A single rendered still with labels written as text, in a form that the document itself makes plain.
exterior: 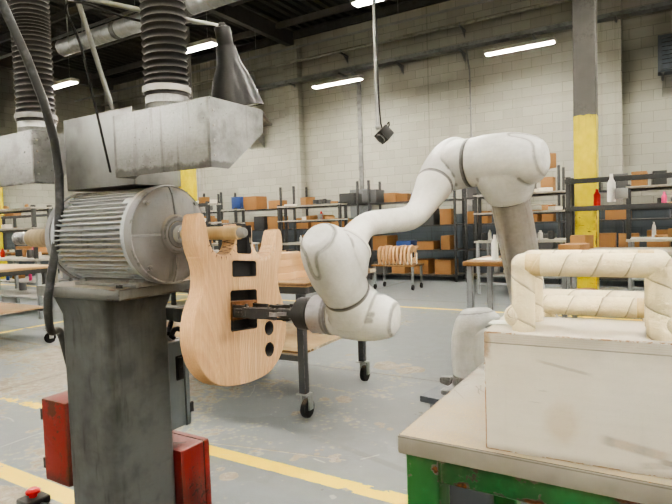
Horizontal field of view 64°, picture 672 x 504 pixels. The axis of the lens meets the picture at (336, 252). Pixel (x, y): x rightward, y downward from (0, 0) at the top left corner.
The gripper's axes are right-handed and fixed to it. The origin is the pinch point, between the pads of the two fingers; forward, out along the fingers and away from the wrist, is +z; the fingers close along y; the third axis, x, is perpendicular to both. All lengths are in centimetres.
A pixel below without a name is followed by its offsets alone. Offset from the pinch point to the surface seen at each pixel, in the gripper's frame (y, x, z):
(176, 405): 10.9, -31.0, 36.3
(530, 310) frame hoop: -24, 5, -73
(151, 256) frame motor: -14.8, 13.2, 17.3
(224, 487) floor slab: 95, -97, 95
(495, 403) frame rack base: -25, -9, -68
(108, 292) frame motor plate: -18.3, 4.3, 28.6
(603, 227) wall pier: 1068, 89, 9
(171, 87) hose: -21, 51, 4
